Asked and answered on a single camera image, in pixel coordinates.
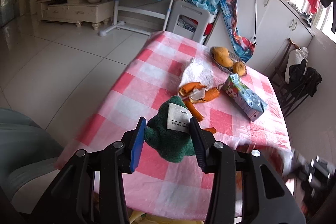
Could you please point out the cream tv cabinet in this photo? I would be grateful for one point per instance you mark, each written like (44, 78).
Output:
(75, 11)

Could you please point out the white plastic bag on table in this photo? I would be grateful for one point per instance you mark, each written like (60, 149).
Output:
(197, 71)

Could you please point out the white plastic stool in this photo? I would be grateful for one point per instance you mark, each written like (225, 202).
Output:
(191, 22)

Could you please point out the dark wooden chair with clothes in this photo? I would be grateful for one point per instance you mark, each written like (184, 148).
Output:
(293, 80)

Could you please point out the colourful hanging bag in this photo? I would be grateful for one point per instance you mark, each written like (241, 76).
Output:
(243, 47)

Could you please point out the pink checkered tablecloth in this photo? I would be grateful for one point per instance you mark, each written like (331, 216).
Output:
(177, 190)

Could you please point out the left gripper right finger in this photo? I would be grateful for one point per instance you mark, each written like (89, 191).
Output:
(200, 145)

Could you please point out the orange peel piece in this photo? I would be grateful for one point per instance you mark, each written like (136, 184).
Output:
(190, 106)

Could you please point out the yellow plastic basin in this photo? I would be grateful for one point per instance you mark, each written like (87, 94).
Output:
(141, 217)

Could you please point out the orange peel in bag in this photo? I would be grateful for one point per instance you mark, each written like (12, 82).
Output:
(197, 93)

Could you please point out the white wall cabinets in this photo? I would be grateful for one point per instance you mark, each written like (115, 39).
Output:
(274, 22)

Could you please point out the woven fruit basket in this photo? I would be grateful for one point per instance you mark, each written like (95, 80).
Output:
(233, 57)

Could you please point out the blue drink carton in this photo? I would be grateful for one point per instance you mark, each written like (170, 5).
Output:
(251, 104)

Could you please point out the light blue plastic bag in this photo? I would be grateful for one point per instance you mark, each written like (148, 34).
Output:
(211, 6)

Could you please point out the green sock with label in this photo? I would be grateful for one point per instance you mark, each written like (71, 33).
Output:
(172, 145)

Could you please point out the light green chair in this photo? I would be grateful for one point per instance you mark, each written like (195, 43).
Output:
(27, 151)

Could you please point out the small yellow fruit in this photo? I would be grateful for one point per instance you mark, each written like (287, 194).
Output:
(239, 68)

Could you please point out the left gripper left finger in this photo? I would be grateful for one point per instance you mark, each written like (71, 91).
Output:
(137, 144)

